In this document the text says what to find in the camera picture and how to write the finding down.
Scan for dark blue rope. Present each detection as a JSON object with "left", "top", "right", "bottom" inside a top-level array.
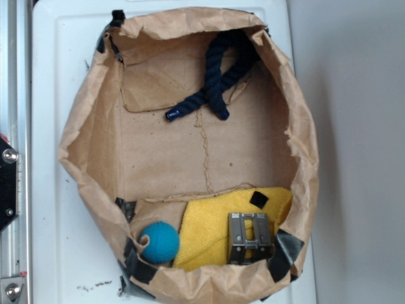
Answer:
[{"left": 164, "top": 30, "right": 261, "bottom": 124}]

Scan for brown paper bag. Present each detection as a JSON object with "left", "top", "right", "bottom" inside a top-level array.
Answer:
[{"left": 59, "top": 7, "right": 319, "bottom": 303}]

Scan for yellow microfiber cloth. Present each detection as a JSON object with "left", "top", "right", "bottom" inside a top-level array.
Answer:
[{"left": 173, "top": 187, "right": 292, "bottom": 271}]

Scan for teal rubber ball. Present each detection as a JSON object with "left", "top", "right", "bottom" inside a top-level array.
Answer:
[{"left": 140, "top": 222, "right": 180, "bottom": 264}]

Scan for black mounting plate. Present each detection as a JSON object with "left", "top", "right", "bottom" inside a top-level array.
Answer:
[{"left": 0, "top": 137, "right": 18, "bottom": 232}]

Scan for aluminium frame rail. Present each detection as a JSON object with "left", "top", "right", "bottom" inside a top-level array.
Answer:
[{"left": 1, "top": 1, "right": 32, "bottom": 303}]

